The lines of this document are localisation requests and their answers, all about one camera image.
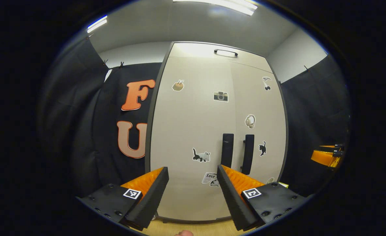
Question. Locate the small ceiling light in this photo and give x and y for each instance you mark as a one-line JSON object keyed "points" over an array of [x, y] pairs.
{"points": [[97, 24]]}

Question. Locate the yellow book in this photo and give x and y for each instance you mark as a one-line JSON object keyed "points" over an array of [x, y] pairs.
{"points": [[284, 185]]}

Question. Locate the white shoe cabinet door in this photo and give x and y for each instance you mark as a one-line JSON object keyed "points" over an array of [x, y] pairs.
{"points": [[271, 114], [186, 124]]}

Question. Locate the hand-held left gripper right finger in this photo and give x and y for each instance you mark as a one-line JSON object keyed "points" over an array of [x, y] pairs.
{"points": [[232, 200]]}

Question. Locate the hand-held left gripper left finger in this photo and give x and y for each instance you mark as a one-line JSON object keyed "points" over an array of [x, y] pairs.
{"points": [[153, 200]]}

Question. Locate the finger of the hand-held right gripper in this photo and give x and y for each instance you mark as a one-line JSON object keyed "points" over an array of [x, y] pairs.
{"points": [[338, 146], [324, 158]]}

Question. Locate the white shoe cabinet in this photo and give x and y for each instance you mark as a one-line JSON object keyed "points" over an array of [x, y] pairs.
{"points": [[147, 157]]}

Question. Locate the large ceiling light panel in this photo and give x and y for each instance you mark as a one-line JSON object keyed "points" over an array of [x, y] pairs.
{"points": [[219, 6]]}

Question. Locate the white cabinet drawer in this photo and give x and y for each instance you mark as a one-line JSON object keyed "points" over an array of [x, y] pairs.
{"points": [[193, 49]]}

